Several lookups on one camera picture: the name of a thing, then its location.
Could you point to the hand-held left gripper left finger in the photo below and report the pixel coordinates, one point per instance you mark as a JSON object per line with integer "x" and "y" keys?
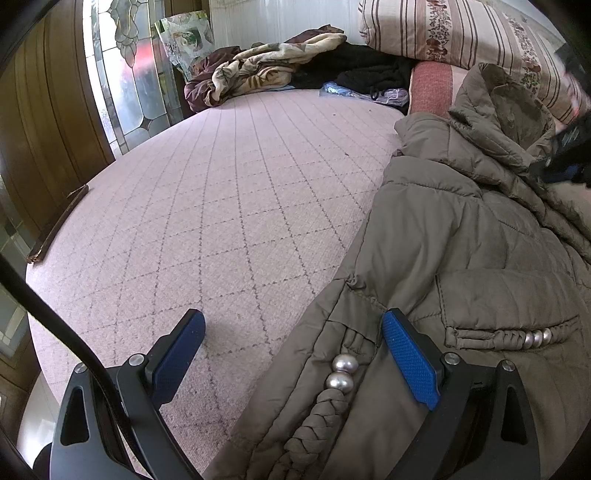
{"x": 181, "y": 355}

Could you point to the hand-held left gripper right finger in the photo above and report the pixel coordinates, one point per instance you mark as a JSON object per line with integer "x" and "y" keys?
{"x": 411, "y": 360}

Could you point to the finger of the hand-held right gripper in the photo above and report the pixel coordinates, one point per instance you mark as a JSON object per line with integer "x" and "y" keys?
{"x": 565, "y": 157}

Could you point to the olive puffer jacket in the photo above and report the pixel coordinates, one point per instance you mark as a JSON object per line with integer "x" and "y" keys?
{"x": 461, "y": 230}

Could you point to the striped floral pillow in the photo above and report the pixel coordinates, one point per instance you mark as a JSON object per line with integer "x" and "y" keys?
{"x": 461, "y": 32}

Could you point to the pink cushion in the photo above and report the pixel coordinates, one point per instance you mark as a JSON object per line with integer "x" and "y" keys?
{"x": 431, "y": 87}

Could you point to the black garment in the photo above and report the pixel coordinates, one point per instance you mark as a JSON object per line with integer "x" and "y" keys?
{"x": 360, "y": 64}

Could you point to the blue plastic bag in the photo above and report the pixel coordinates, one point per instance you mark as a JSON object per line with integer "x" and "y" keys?
{"x": 351, "y": 91}

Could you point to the wooden panel door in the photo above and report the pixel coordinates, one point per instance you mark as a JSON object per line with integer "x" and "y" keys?
{"x": 46, "y": 115}

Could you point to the stained glass window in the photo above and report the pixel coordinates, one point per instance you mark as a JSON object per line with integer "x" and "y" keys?
{"x": 124, "y": 69}

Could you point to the beige maroon leaf-print blanket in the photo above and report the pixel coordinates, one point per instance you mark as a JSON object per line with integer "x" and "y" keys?
{"x": 263, "y": 64}

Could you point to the wooden bed rail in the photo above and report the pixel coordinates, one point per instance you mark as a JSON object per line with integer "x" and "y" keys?
{"x": 57, "y": 226}

